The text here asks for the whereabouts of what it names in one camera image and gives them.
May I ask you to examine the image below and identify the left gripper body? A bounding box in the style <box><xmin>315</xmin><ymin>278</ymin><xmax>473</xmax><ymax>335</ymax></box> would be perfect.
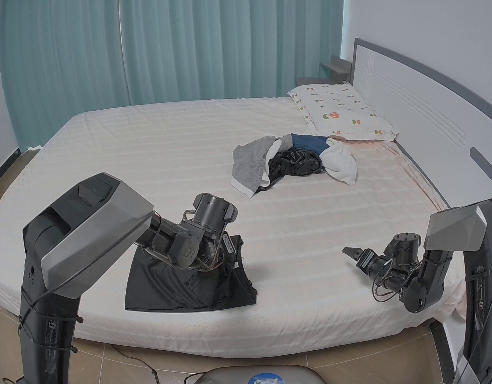
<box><xmin>221</xmin><ymin>232</ymin><xmax>236</xmax><ymax>262</ymax></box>

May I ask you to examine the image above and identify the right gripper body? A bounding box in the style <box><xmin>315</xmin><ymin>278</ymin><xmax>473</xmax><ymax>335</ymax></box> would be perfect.
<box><xmin>356</xmin><ymin>248</ymin><xmax>382</xmax><ymax>280</ymax></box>

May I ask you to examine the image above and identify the black T-shirt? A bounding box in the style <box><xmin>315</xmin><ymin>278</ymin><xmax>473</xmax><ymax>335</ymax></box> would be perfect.
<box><xmin>124</xmin><ymin>234</ymin><xmax>258</xmax><ymax>313</ymax></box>

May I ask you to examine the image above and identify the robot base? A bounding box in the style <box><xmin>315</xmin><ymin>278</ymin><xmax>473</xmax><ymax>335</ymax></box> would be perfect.
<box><xmin>193</xmin><ymin>365</ymin><xmax>327</xmax><ymax>384</ymax></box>

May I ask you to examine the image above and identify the bed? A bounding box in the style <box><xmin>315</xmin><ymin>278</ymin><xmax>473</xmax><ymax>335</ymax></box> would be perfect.
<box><xmin>0</xmin><ymin>38</ymin><xmax>492</xmax><ymax>360</ymax></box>

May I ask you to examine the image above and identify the grey garment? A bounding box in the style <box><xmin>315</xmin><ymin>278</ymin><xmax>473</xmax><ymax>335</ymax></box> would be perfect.
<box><xmin>231</xmin><ymin>136</ymin><xmax>283</xmax><ymax>199</ymax></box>

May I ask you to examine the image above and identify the white garment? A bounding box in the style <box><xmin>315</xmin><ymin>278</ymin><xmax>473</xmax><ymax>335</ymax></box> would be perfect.
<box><xmin>320</xmin><ymin>140</ymin><xmax>358</xmax><ymax>186</ymax></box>

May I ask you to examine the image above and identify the black shiny garment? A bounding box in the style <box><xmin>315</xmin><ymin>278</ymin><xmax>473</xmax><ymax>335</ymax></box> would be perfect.
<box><xmin>255</xmin><ymin>147</ymin><xmax>323</xmax><ymax>193</ymax></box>

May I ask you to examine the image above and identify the dark blue garment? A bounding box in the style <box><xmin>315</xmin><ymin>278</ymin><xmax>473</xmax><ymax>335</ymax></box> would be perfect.
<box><xmin>289</xmin><ymin>133</ymin><xmax>331</xmax><ymax>157</ymax></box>

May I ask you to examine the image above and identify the white printed pillow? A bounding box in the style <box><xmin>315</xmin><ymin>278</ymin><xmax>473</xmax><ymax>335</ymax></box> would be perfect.
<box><xmin>287</xmin><ymin>82</ymin><xmax>399</xmax><ymax>141</ymax></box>

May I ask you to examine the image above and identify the grey bedside table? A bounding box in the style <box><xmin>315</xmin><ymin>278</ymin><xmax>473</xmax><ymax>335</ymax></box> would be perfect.
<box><xmin>296</xmin><ymin>54</ymin><xmax>353</xmax><ymax>88</ymax></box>

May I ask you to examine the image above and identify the blue-green curtain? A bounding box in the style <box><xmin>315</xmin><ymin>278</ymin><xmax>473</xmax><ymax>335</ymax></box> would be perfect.
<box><xmin>119</xmin><ymin>0</ymin><xmax>347</xmax><ymax>105</ymax></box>
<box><xmin>0</xmin><ymin>0</ymin><xmax>131</xmax><ymax>148</ymax></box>

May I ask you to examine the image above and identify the thin black cable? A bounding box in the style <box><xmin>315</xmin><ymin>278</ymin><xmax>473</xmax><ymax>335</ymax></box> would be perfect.
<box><xmin>110</xmin><ymin>344</ymin><xmax>159</xmax><ymax>384</ymax></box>

